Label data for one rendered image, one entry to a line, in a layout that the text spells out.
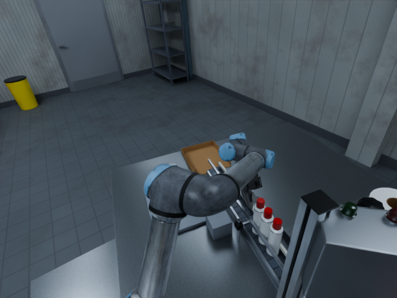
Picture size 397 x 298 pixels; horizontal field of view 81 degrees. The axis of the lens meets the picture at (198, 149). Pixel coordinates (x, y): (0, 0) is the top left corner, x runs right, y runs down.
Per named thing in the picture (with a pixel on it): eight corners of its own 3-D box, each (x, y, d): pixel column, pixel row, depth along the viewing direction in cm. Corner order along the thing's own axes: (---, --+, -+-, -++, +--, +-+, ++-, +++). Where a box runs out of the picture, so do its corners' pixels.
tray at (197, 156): (231, 166, 156) (231, 161, 154) (195, 177, 150) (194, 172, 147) (213, 144, 180) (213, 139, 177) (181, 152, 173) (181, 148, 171)
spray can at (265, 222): (272, 243, 102) (277, 212, 91) (262, 247, 101) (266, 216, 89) (265, 233, 106) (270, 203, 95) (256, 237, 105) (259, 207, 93)
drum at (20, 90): (39, 101, 529) (26, 74, 494) (40, 107, 499) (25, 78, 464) (19, 106, 514) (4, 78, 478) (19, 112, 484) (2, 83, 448)
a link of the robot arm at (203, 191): (223, 197, 52) (277, 143, 92) (183, 183, 58) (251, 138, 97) (218, 239, 56) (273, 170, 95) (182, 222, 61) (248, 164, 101)
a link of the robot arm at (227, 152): (243, 148, 90) (252, 142, 99) (217, 142, 95) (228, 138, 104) (240, 167, 92) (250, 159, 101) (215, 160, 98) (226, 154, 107)
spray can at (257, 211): (265, 233, 107) (269, 202, 95) (255, 237, 105) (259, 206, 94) (259, 224, 111) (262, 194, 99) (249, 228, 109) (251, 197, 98)
